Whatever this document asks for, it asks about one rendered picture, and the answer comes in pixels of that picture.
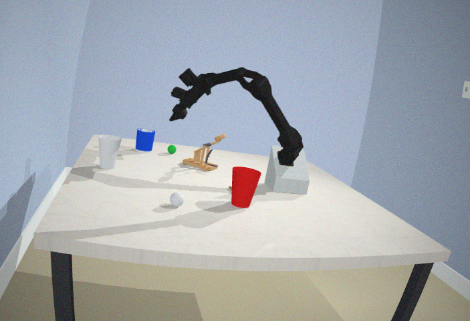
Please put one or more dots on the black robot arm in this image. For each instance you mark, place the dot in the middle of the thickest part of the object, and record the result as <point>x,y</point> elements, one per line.
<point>289,138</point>

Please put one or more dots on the grey paper cup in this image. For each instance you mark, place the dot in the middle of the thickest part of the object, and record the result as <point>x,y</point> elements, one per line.
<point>108,148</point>

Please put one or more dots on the white ball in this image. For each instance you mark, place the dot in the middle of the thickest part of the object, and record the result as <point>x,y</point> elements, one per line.
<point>177,199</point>

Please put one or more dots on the red plastic cup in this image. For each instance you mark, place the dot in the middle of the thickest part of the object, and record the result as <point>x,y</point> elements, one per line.
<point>244,184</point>

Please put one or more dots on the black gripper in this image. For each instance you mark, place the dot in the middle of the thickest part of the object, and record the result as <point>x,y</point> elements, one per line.
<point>180,110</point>

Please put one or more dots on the green ball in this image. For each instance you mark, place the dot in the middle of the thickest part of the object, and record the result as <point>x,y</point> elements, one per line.
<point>171,149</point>

